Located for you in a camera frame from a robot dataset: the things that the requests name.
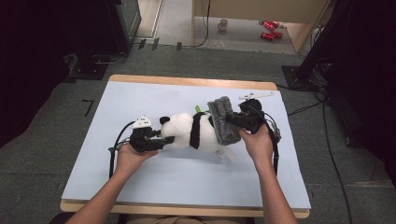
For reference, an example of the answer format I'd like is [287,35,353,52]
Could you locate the wooden table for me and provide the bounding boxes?
[59,74,311,218]

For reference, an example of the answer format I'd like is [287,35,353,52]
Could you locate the right hand-held gripper black cable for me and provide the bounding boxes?
[248,105,282,176]

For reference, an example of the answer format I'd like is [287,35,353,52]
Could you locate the pale blue table mat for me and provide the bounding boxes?
[61,80,312,210]

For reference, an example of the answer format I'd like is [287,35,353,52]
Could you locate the light wooden cabinet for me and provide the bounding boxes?
[191,0,332,54]

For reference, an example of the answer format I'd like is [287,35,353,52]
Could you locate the person's right hand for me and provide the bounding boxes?
[238,124,276,170]

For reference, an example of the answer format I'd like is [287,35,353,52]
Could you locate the black hanging cable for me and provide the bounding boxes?
[192,0,211,49]

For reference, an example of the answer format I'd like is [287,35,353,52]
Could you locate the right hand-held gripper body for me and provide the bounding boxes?
[237,91,276,135]

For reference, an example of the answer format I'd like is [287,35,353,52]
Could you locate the hand-held gripper black cable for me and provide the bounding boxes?
[248,105,282,176]
[107,120,135,180]

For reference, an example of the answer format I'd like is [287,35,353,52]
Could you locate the black stand base plate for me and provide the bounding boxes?
[67,54,108,81]
[281,64,316,91]

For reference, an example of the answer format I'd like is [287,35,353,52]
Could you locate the black floor cables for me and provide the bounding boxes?
[275,57,354,224]

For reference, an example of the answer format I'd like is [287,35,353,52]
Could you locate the left hand-held gripper black cable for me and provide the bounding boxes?
[107,120,135,180]

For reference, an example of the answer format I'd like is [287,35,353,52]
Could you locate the black tape corner mark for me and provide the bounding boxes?
[81,99,95,118]

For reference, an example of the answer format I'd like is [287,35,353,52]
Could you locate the dark cabinet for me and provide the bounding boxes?
[106,0,143,56]

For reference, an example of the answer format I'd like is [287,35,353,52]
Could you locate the panda plush toy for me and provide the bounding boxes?
[159,105,238,162]

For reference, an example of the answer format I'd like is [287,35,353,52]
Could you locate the grey fluffy cloth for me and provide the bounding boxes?
[206,96,243,147]

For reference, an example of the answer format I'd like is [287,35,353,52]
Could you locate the person's left hand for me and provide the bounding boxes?
[115,143,160,179]

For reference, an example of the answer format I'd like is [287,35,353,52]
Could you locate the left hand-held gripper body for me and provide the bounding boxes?
[129,116,161,153]

